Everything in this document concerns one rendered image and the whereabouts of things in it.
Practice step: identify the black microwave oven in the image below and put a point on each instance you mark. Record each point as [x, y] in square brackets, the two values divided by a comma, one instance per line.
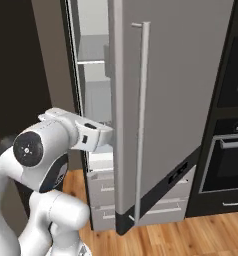
[236, 60]

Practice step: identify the grey freezer drawer front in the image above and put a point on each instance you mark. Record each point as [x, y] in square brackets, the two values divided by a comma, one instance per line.
[101, 191]
[102, 218]

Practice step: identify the black drawer under oven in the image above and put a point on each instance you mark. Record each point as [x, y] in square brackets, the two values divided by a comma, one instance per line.
[221, 204]

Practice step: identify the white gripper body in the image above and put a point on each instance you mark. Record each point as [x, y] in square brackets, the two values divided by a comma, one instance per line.
[105, 136]

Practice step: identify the white fridge crisper drawer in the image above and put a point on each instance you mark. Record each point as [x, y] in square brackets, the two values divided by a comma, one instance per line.
[101, 161]

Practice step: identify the grey fridge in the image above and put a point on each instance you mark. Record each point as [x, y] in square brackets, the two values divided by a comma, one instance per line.
[97, 96]

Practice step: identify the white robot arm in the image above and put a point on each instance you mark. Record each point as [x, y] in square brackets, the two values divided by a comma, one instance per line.
[54, 140]

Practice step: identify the grey fridge door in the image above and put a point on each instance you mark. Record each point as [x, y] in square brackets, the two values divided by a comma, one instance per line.
[177, 93]

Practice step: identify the grey fridge shelf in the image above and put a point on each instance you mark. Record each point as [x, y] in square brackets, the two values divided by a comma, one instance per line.
[92, 50]

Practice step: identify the black oven door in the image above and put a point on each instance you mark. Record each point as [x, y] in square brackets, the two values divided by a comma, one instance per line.
[227, 166]

